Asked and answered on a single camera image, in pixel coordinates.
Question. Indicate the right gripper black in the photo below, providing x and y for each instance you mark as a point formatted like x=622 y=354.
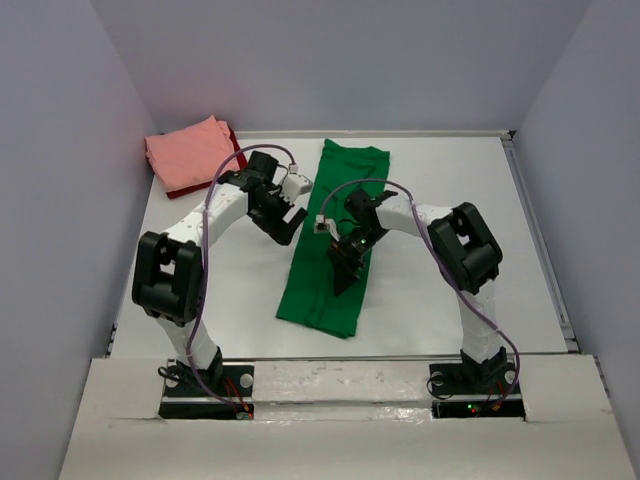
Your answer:
x=345 y=263

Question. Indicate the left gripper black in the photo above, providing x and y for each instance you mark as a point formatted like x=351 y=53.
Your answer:
x=276 y=229

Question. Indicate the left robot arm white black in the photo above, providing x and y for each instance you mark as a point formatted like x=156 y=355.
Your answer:
x=171 y=267

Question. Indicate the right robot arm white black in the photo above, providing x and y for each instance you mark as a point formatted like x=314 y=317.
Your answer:
x=468 y=257

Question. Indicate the dark red folded t shirt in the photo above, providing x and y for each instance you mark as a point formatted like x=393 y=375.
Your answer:
x=241 y=162

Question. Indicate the pink folded t shirt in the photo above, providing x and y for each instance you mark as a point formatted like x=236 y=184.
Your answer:
x=185 y=161

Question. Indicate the white cardboard front cover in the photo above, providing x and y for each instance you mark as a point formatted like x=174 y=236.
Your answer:
x=348 y=420

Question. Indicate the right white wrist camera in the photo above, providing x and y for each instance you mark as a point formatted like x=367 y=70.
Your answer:
x=325 y=225

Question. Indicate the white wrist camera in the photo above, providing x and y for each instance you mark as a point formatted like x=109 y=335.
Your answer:
x=325 y=225
x=294 y=185

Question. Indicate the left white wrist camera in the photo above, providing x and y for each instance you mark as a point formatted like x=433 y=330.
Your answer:
x=294 y=185

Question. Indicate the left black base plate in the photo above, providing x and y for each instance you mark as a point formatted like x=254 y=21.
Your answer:
x=184 y=399

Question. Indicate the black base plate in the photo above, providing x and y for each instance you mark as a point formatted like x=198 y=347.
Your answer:
x=454 y=397
x=184 y=399

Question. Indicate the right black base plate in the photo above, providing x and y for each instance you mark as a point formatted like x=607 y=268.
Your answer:
x=454 y=397

